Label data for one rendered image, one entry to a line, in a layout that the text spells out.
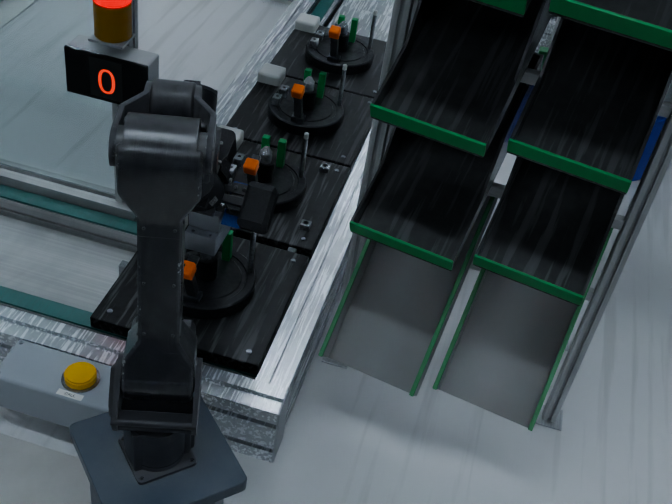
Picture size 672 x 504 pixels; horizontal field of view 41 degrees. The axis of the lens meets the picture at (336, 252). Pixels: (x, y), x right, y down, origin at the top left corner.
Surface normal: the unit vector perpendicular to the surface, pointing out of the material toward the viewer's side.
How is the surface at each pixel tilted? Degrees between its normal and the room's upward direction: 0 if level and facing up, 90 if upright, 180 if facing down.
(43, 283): 0
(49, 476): 0
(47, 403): 90
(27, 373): 0
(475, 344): 45
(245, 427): 90
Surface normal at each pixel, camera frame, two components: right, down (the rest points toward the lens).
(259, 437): -0.26, 0.60
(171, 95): 0.11, -0.15
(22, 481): 0.13, -0.76
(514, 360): -0.21, -0.15
